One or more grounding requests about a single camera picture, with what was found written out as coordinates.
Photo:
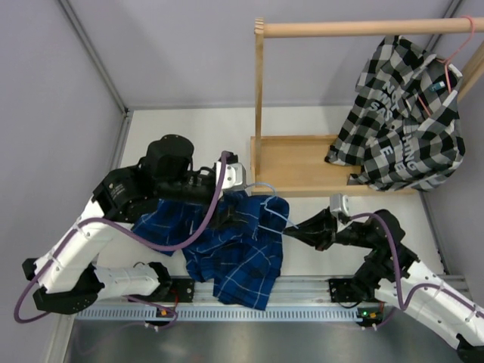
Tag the blue plaid shirt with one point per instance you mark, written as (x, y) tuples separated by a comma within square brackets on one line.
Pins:
[(243, 262)]

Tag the pink wire hanger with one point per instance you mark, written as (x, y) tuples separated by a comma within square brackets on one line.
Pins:
[(450, 60)]

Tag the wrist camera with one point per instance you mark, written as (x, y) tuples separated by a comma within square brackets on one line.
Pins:
[(235, 177), (339, 207)]

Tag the blue wire hanger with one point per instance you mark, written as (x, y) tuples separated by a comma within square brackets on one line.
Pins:
[(264, 204)]

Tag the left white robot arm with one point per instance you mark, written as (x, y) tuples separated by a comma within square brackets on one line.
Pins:
[(66, 279)]

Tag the slotted grey cable duct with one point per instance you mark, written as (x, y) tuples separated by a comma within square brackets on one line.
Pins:
[(133, 312)]

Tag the wooden clothes rack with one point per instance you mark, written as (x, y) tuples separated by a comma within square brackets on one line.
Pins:
[(294, 164)]

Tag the black white checkered shirt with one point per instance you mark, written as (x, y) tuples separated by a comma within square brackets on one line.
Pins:
[(404, 129)]

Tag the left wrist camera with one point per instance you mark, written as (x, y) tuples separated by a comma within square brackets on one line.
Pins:
[(235, 177)]

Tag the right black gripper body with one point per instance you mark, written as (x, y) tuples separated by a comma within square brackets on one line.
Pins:
[(352, 235)]

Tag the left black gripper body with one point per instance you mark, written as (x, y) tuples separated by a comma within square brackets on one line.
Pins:
[(191, 187)]

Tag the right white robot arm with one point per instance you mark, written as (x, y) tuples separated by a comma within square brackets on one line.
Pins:
[(394, 275)]

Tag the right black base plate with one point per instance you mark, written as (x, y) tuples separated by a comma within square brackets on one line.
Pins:
[(341, 291)]

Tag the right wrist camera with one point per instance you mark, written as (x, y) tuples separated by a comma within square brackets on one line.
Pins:
[(339, 207)]

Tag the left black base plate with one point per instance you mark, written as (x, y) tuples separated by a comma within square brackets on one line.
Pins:
[(181, 290)]

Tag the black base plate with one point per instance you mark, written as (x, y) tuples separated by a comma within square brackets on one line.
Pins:
[(341, 291), (181, 290)]

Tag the grey corner frame post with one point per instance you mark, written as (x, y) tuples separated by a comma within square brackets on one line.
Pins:
[(93, 55)]

